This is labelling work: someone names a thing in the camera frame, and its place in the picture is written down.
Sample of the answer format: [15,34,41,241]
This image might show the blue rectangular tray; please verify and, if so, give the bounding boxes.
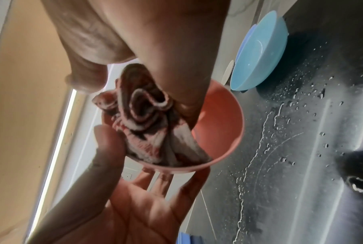
[177,232,205,244]

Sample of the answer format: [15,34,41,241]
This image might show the pink bowl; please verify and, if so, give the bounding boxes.
[101,80,246,174]

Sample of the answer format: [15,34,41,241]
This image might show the person's left hand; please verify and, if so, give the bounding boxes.
[28,125,211,244]

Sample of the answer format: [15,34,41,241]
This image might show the small blue bowl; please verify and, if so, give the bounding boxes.
[235,23,258,60]

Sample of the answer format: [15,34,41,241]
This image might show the person's right hand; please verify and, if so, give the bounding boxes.
[39,0,233,129]

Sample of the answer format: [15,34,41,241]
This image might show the small cream bowl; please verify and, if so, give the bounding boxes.
[221,59,235,85]

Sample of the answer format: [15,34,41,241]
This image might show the teal bowl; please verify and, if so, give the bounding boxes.
[229,10,290,92]

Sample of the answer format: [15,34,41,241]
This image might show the red checkered cloth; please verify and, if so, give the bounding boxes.
[92,63,214,168]

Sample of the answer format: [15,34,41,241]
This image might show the LED light strip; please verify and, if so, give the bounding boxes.
[24,89,78,244]

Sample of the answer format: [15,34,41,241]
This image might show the white wall switch socket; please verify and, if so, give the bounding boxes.
[119,166,139,183]

